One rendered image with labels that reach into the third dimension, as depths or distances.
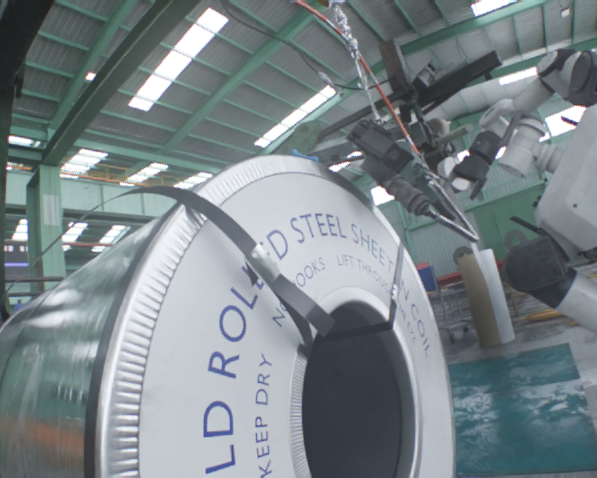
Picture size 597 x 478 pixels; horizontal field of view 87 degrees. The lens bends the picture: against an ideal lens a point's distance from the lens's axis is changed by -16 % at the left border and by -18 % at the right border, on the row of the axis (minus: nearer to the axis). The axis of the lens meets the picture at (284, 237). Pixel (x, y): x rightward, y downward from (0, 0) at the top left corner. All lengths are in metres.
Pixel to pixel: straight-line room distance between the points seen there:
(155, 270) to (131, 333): 0.09
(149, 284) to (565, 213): 0.69
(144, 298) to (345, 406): 0.85
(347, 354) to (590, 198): 0.75
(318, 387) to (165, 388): 0.82
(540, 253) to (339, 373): 0.68
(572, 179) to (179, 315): 0.69
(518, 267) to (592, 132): 0.29
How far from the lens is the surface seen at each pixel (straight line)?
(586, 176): 0.78
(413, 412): 1.11
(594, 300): 0.83
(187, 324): 0.51
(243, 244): 0.55
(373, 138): 0.98
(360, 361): 1.13
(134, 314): 0.47
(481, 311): 5.56
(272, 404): 0.61
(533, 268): 0.80
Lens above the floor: 1.01
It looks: 12 degrees up
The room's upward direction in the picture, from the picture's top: 12 degrees counter-clockwise
